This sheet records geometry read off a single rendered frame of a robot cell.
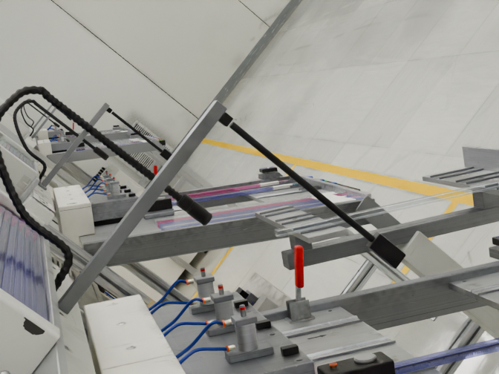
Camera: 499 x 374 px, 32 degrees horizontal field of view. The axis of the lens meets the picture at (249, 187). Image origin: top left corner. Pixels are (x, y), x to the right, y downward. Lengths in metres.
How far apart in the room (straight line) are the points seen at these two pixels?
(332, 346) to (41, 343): 0.57
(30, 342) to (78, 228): 1.55
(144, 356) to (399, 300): 0.51
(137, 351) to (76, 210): 1.22
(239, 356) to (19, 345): 0.36
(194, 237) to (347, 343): 0.93
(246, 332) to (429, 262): 0.77
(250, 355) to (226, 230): 1.10
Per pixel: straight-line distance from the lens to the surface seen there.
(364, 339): 1.15
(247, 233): 2.04
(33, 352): 0.64
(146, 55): 8.69
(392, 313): 1.34
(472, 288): 1.33
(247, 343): 0.94
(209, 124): 0.96
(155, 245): 2.00
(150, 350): 0.96
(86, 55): 8.63
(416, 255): 1.64
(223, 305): 1.04
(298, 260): 1.24
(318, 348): 1.13
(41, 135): 7.15
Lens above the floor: 1.51
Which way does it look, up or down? 15 degrees down
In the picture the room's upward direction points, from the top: 51 degrees counter-clockwise
